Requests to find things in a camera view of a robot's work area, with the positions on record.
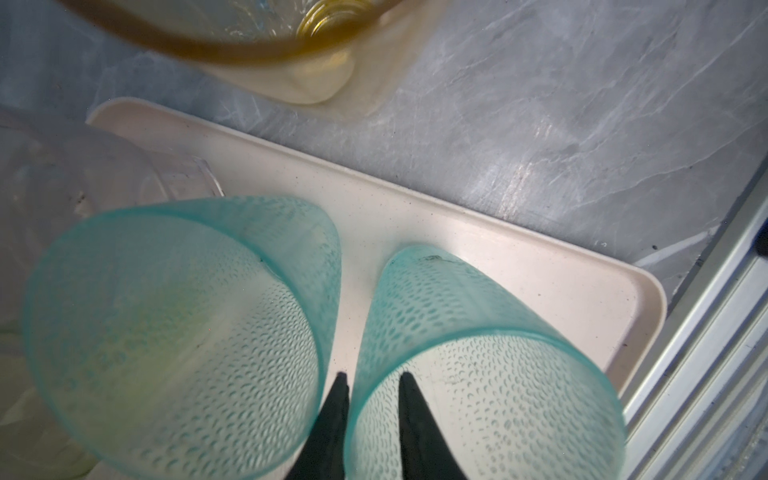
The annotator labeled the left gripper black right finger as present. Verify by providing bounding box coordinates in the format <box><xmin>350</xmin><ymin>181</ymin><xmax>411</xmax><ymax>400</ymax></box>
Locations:
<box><xmin>398</xmin><ymin>372</ymin><xmax>467</xmax><ymax>480</ymax></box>

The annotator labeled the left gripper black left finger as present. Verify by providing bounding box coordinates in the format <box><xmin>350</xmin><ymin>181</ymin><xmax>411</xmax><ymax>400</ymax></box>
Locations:
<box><xmin>285</xmin><ymin>372</ymin><xmax>350</xmax><ymax>480</ymax></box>

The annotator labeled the teal frosted glass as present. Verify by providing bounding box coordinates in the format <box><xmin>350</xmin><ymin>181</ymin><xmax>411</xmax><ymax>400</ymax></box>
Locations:
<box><xmin>22</xmin><ymin>196</ymin><xmax>341</xmax><ymax>479</ymax></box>
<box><xmin>344</xmin><ymin>245</ymin><xmax>626</xmax><ymax>479</ymax></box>

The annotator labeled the clear glass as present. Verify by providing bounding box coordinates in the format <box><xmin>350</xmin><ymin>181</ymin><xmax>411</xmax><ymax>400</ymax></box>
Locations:
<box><xmin>1</xmin><ymin>105</ymin><xmax>224</xmax><ymax>333</ymax></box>

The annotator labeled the amber glass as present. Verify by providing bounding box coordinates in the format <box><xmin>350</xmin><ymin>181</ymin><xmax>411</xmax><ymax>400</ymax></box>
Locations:
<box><xmin>63</xmin><ymin>1</ymin><xmax>401</xmax><ymax>106</ymax></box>

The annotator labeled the pale green frosted glass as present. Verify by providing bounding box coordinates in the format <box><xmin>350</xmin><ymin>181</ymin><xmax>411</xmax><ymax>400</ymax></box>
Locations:
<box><xmin>1</xmin><ymin>332</ymin><xmax>97</xmax><ymax>479</ymax></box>

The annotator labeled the cream plastic tray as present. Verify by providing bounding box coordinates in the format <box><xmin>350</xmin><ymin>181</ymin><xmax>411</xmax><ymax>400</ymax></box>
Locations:
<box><xmin>88</xmin><ymin>98</ymin><xmax>667</xmax><ymax>409</ymax></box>

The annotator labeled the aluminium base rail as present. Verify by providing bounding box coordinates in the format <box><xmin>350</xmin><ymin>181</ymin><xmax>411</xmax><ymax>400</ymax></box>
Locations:
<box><xmin>620</xmin><ymin>166</ymin><xmax>767</xmax><ymax>479</ymax></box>

